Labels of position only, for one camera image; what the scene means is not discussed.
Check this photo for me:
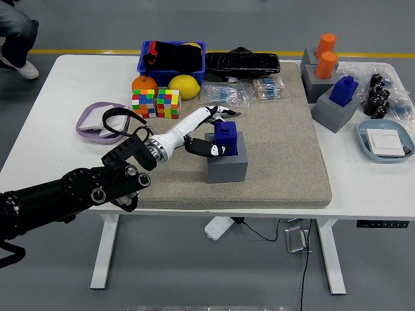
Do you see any blue square seal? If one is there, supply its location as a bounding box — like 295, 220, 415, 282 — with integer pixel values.
329, 76, 359, 108
213, 121, 239, 157

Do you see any person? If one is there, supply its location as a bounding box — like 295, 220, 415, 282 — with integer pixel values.
0, 0, 40, 80

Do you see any blue plastic bin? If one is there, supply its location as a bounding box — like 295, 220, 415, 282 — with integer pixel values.
137, 40, 207, 86

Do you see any grey-brown mat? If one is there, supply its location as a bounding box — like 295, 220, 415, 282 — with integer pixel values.
116, 62, 333, 210

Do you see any purple tray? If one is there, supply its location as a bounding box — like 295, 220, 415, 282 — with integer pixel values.
76, 101, 132, 146

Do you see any black plug with cord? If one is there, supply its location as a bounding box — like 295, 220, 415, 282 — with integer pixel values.
233, 216, 281, 242

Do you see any colourful puzzle cube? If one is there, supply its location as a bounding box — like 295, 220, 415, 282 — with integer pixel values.
131, 89, 156, 120
156, 89, 181, 120

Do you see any white power strip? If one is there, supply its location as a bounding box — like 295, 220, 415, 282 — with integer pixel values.
204, 216, 235, 241

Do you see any black cable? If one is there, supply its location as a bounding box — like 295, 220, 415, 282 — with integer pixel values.
300, 219, 313, 311

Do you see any light blue tray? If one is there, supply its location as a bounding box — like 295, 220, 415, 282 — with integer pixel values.
357, 119, 415, 164

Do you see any bag of blue components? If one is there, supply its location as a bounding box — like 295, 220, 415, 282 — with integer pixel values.
388, 92, 415, 123

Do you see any black table control panel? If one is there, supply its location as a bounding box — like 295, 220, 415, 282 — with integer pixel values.
356, 220, 409, 229

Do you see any white switch panel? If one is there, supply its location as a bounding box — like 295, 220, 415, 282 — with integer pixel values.
78, 104, 116, 132
99, 106, 130, 139
366, 128, 410, 159

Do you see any bag of tan resistors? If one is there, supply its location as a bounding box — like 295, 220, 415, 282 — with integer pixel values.
241, 77, 286, 100

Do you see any bag of blue resistors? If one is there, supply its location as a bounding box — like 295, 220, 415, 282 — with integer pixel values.
199, 80, 250, 108

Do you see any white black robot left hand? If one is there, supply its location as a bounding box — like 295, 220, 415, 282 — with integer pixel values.
152, 105, 238, 160

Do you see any grey square seal holder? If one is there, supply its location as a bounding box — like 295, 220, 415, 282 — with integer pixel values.
312, 84, 362, 133
204, 132, 250, 185

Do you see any yellow lemon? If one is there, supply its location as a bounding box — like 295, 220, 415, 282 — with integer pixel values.
169, 75, 201, 100

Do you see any orange cylinder seal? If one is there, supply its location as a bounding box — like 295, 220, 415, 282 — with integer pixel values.
314, 51, 338, 80
314, 32, 338, 60

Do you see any orange fruit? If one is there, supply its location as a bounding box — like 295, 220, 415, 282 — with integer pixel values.
131, 75, 159, 97

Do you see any white table leg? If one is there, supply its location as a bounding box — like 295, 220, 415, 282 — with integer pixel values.
316, 219, 347, 295
89, 213, 120, 290

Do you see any grey round seal holder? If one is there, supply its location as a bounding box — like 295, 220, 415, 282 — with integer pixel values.
300, 47, 320, 78
302, 63, 340, 104

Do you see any bag of black capacitors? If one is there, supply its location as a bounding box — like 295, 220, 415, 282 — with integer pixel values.
339, 61, 410, 121

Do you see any black cloth with red trim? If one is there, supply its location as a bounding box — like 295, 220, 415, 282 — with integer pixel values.
143, 40, 204, 72

